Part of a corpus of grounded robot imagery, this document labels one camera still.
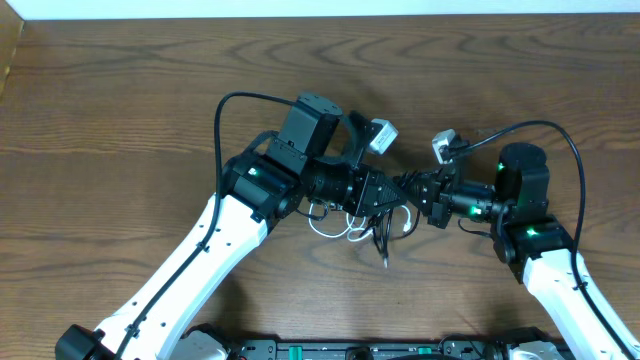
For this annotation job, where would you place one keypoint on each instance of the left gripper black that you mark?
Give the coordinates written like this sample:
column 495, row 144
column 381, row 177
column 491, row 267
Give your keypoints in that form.
column 368, row 190

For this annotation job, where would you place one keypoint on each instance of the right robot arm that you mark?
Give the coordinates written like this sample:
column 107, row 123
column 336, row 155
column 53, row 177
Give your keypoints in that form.
column 538, row 250

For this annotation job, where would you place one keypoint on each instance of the cardboard box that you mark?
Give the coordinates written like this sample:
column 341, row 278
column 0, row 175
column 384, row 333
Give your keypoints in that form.
column 11, row 27

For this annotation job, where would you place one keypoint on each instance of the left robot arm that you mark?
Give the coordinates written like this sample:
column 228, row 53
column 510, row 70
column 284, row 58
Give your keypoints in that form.
column 255, row 192

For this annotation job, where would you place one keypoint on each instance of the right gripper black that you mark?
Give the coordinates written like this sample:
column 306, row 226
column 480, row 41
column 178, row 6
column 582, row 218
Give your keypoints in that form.
column 436, row 203

